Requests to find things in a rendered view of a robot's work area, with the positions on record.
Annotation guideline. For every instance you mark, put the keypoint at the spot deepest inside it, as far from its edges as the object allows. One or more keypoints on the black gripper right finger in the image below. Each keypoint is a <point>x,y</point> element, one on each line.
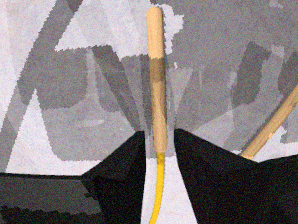
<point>228,189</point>

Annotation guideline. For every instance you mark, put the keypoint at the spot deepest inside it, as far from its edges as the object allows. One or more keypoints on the light wooden stick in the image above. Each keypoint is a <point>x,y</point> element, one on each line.
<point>275,122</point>

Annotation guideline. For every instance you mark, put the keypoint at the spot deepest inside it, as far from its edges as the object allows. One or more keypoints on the yellow string with wooden stick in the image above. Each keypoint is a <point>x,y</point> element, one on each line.
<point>156,48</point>

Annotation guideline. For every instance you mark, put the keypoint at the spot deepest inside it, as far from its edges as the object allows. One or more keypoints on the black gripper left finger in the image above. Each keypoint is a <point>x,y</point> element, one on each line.
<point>109,193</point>

